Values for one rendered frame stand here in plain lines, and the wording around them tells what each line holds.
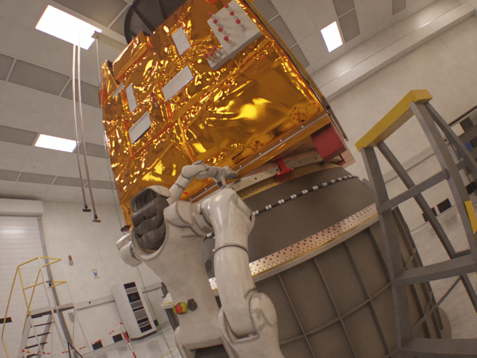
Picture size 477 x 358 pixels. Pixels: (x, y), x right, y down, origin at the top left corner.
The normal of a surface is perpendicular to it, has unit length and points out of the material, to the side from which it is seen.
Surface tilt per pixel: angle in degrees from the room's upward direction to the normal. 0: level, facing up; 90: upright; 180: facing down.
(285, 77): 88
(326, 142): 90
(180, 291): 108
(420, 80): 90
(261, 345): 102
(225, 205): 64
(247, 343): 94
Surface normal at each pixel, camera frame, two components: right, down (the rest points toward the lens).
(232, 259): -0.03, -0.72
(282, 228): -0.26, -0.66
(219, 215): -0.54, -0.51
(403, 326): 0.24, -0.36
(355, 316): 0.03, -0.34
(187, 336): -0.45, -0.27
